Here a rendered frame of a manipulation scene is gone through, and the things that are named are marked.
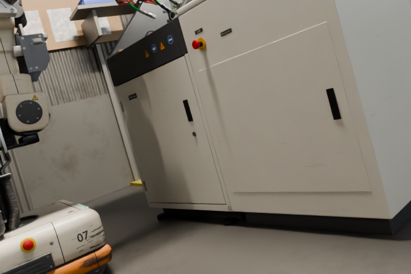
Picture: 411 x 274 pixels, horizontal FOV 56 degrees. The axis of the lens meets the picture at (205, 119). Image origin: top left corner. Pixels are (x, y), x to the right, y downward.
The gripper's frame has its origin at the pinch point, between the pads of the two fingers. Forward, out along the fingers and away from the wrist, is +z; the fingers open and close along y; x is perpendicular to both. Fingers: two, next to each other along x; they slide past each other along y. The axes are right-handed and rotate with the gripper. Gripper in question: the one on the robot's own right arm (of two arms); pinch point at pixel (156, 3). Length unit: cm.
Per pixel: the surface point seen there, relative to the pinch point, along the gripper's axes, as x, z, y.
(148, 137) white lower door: 7, 33, -64
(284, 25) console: -91, 29, -27
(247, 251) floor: -68, 66, -96
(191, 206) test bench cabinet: -14, 63, -86
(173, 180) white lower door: -5, 52, -78
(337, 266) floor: -104, 71, -89
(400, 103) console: -103, 76, -30
